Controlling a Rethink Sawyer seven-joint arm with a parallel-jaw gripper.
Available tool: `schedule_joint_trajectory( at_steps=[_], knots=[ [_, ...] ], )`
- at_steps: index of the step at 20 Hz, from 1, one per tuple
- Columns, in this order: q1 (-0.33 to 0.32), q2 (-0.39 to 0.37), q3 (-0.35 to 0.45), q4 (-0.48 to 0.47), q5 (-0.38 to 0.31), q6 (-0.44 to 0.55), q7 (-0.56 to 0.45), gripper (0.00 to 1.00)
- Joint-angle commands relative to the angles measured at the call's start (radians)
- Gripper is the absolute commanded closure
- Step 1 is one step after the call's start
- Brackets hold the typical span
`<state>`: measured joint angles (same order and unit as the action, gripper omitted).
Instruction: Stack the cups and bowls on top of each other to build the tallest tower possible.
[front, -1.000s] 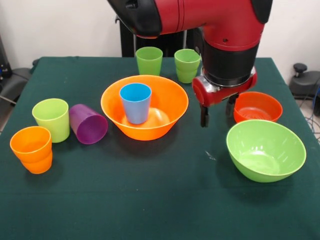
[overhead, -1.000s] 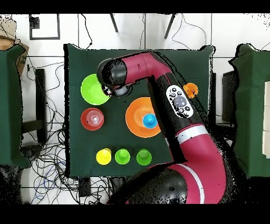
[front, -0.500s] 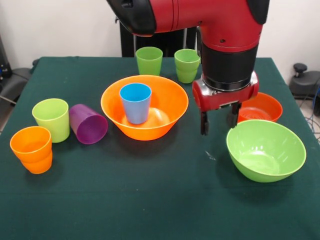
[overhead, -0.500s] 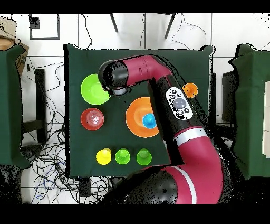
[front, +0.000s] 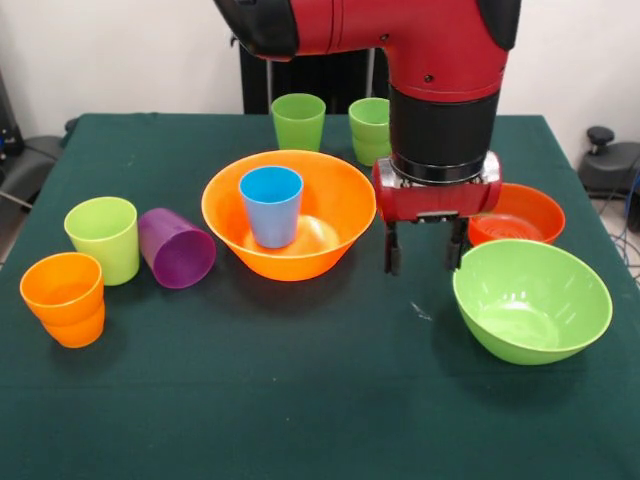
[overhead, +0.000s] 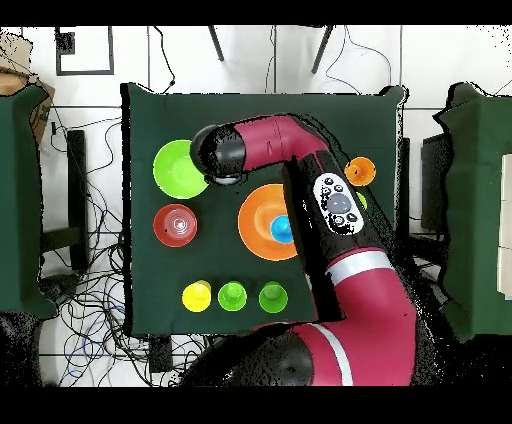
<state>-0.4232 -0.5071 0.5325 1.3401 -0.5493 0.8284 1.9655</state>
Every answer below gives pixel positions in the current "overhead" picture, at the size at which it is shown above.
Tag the black square frame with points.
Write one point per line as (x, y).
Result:
(84, 72)

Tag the blue cup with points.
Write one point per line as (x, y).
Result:
(280, 230)

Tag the black power box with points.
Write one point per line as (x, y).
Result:
(160, 354)

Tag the large orange bowl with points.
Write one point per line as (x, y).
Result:
(256, 224)

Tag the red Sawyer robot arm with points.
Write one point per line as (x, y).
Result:
(368, 312)

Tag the black floor stand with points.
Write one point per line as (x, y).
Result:
(76, 180)
(404, 180)

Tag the dark tripod leg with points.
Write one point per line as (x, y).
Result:
(322, 50)
(216, 44)

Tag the lime green cup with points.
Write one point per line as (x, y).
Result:
(362, 200)

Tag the large green bowl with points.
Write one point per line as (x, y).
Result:
(174, 172)

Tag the dark green tablecloth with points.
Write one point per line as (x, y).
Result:
(168, 108)

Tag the orange cup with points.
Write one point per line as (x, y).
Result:
(362, 172)

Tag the grey black device base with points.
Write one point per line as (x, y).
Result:
(60, 286)

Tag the cardboard box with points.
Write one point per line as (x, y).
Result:
(42, 116)

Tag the yellow cup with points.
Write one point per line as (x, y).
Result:
(196, 298)

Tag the green cloth side table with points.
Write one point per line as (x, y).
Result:
(20, 200)
(476, 240)

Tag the red bowl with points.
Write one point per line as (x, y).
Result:
(175, 225)

